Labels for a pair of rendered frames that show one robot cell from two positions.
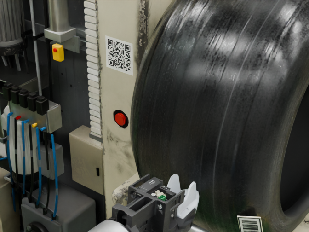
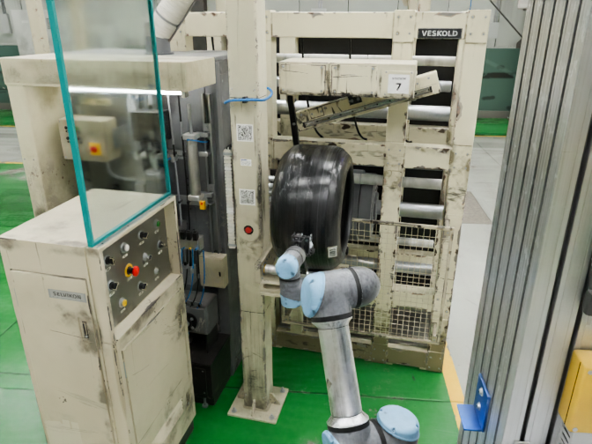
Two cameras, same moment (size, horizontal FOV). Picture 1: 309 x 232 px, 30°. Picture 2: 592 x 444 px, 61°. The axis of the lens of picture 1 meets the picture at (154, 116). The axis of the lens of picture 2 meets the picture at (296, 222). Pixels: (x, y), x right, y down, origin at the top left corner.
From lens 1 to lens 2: 1.15 m
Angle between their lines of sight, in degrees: 21
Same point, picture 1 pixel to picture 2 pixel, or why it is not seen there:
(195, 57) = (299, 185)
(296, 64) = (339, 181)
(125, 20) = (250, 179)
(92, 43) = (229, 194)
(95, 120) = (232, 235)
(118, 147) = (247, 246)
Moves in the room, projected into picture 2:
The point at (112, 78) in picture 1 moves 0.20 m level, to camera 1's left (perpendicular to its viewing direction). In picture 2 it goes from (243, 209) to (199, 215)
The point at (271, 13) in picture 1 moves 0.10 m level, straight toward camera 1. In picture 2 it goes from (326, 163) to (331, 170)
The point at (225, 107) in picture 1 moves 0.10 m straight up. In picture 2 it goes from (317, 201) to (318, 177)
